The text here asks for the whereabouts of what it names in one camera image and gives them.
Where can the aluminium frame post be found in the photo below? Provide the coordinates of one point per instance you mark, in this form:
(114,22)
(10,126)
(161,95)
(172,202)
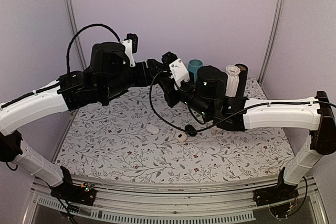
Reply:
(73,27)
(271,41)

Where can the aluminium frame post left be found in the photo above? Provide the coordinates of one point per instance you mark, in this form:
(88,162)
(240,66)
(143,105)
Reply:
(73,27)

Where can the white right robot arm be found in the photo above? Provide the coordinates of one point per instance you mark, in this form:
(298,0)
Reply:
(241,113)

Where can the teal tall vase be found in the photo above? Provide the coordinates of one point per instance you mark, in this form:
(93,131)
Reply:
(193,66)

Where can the cream case with black oval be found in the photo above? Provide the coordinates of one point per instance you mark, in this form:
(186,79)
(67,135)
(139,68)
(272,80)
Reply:
(181,137)

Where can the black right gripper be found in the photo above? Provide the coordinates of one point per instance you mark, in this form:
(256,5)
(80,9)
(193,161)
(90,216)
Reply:
(166,84)

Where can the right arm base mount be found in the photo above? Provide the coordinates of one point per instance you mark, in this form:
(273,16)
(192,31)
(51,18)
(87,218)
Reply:
(277,193)

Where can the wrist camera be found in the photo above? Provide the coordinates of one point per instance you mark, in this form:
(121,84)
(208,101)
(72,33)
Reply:
(131,47)
(176,67)

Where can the aluminium front rail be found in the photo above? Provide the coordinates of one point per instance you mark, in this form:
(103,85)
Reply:
(216,202)

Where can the floral patterned table mat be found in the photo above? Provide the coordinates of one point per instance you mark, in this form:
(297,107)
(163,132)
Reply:
(111,142)

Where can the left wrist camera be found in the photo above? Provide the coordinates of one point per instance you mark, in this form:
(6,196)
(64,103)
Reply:
(131,47)

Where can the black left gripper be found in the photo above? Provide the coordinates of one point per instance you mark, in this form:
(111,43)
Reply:
(154,76)

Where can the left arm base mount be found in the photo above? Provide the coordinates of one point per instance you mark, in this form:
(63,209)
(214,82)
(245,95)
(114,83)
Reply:
(83,194)

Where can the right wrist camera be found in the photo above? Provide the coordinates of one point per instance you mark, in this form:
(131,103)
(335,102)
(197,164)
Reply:
(176,67)

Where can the white ribbed vase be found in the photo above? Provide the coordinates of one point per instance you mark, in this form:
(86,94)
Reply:
(232,80)

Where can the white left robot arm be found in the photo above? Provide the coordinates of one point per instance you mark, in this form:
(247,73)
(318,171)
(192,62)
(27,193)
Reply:
(111,72)

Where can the white earbud charging case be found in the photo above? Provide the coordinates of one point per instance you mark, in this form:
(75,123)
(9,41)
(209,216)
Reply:
(152,129)

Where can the black cylinder vase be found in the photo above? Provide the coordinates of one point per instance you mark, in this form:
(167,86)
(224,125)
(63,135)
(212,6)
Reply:
(242,79)

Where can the aluminium frame post right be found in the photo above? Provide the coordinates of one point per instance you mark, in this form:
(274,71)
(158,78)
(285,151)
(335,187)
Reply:
(271,41)

